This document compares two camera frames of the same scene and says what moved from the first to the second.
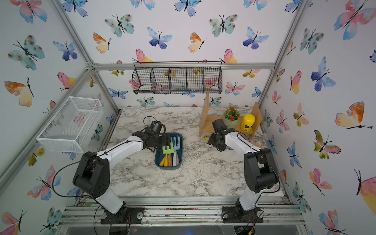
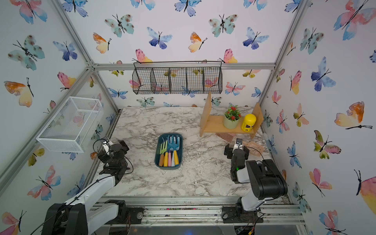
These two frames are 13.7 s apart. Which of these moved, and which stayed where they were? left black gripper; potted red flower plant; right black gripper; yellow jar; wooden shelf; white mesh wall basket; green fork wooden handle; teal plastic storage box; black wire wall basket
Moved: green fork wooden handle; left black gripper; right black gripper
Stayed: teal plastic storage box; white mesh wall basket; yellow jar; black wire wall basket; potted red flower plant; wooden shelf
